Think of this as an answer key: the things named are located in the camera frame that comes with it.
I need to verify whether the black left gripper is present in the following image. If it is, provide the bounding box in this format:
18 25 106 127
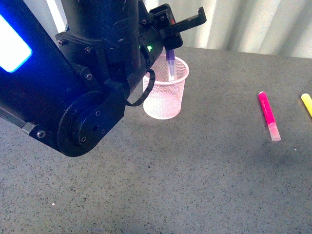
138 3 207 70

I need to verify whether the purple pen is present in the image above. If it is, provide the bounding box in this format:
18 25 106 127
166 49 175 81

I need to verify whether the pink pen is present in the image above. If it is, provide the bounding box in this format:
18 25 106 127
258 91 281 142

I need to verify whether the pink mesh cup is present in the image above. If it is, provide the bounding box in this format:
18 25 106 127
143 55 190 119

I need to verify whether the white curtain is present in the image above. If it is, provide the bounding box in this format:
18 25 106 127
46 0 312 59

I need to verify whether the yellow pen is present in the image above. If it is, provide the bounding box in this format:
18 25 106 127
301 93 312 117

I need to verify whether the black cable loop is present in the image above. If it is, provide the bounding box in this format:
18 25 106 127
125 69 156 107

